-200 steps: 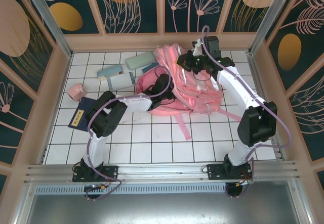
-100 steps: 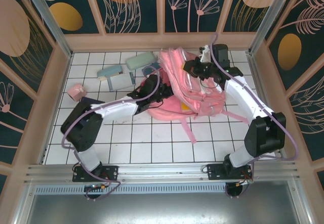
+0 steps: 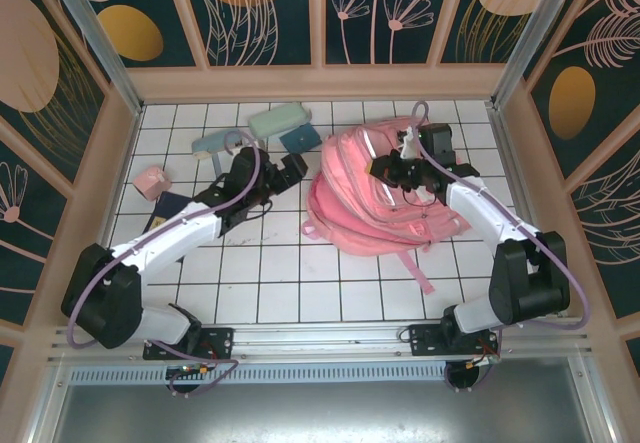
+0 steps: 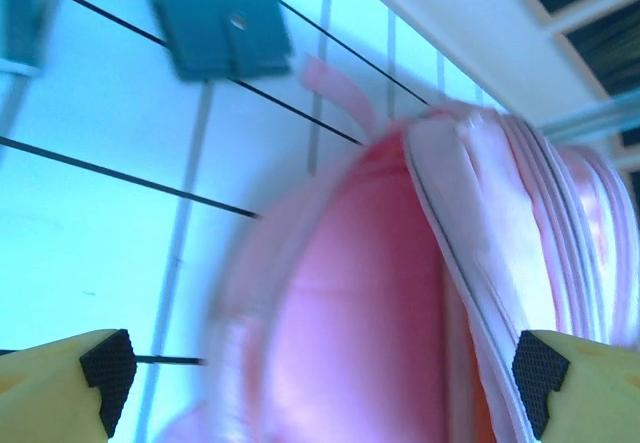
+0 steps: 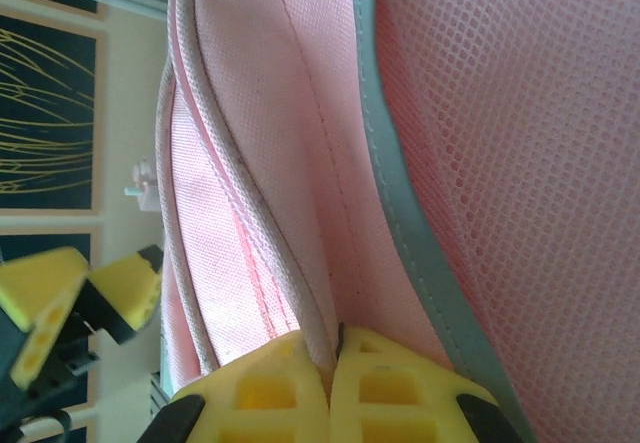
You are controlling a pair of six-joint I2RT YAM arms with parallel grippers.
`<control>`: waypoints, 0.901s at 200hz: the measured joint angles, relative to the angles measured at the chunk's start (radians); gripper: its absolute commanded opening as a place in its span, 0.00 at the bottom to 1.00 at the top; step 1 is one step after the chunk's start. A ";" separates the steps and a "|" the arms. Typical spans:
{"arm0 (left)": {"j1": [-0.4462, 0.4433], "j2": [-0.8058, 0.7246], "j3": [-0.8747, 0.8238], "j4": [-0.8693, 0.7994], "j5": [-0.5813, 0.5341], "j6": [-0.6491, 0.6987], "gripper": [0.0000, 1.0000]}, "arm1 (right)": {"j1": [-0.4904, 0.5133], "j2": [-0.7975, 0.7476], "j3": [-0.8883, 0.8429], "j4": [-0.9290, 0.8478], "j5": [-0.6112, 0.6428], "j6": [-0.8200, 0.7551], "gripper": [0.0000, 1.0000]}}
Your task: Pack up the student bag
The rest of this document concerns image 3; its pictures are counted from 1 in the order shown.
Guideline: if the teal wallet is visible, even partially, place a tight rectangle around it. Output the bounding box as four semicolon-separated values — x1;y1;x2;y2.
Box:
278;123;322;155

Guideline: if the grey blue notebook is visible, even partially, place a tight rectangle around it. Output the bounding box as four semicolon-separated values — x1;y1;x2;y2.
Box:
211;154;237;182

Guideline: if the light blue pencil box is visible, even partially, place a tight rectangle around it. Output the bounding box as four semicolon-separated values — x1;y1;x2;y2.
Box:
190;129;246;161

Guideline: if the mint green pencil case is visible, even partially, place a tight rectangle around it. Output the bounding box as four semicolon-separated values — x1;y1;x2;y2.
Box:
247;102;312;140

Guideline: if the pink backpack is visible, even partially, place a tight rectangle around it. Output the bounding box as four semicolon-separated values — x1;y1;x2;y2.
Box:
299;116;472;298

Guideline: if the navy book with yellow label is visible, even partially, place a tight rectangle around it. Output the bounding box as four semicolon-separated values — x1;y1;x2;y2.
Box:
143;191;196;265

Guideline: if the small pink box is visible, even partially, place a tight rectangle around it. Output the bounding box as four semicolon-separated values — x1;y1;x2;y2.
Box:
132;164;173;202

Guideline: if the steel sheet panel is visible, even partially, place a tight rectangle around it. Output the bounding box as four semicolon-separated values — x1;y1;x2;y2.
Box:
29;356;619;443

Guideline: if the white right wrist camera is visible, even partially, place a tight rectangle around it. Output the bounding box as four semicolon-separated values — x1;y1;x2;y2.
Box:
396;126;420;160

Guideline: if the aluminium side rail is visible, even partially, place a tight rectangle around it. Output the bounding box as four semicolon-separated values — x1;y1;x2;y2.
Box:
74;105;147;327
485;105;569;320

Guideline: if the aluminium corner post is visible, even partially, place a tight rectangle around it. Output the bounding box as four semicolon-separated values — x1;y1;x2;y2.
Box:
40;0;147;115
488;0;587;110

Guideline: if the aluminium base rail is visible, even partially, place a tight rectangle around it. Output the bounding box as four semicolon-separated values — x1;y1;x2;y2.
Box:
46;316;597;367

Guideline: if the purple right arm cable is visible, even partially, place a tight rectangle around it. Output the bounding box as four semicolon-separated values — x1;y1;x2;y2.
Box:
410;100;592;395

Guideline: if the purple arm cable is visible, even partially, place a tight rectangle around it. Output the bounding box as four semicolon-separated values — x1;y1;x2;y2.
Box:
410;100;592;395
65;130;241;397

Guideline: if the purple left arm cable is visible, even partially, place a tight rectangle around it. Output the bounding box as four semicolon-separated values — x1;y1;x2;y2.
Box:
65;130;241;397

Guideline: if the slotted grey cable duct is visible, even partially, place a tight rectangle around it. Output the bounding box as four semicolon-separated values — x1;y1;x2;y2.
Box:
67;365;454;385

